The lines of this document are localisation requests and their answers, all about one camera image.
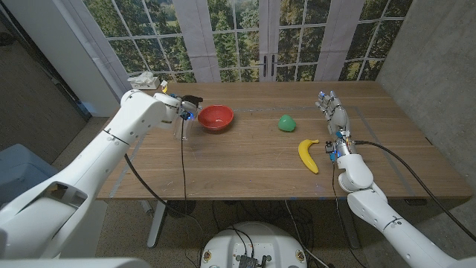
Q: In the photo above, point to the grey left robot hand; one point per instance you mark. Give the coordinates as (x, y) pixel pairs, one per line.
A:
(187, 109)

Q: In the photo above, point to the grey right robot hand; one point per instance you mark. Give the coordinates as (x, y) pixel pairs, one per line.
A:
(337, 113)

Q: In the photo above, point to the clear spray bottle black head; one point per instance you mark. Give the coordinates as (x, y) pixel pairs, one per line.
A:
(192, 99)

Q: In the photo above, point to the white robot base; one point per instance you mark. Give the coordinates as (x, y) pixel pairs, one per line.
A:
(256, 242)

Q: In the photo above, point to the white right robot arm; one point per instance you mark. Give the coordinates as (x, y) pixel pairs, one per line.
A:
(372, 210)

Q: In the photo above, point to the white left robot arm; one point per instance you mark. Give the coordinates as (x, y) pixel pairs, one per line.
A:
(96, 160)

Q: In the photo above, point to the red bowl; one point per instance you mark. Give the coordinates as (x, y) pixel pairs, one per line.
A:
(215, 117)

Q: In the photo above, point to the green toy apple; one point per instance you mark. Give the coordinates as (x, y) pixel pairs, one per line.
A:
(287, 123)

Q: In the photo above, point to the yellow toy banana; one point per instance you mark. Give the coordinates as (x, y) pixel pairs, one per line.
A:
(307, 156)

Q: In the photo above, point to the white tissue box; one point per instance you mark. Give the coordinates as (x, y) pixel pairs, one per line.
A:
(145, 83)

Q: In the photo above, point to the printed window backdrop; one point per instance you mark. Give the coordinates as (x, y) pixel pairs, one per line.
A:
(230, 37)

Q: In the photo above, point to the round black floor fan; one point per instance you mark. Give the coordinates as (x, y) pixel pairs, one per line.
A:
(178, 210)

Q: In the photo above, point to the white table leg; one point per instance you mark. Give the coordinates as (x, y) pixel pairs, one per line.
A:
(156, 227)

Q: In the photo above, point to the grey table leg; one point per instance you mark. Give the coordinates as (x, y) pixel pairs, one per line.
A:
(351, 238)

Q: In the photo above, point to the blue-grey box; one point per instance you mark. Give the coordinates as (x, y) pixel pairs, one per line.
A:
(15, 167)

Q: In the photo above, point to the white robot chest edge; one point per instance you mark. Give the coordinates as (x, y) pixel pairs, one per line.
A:
(74, 263)

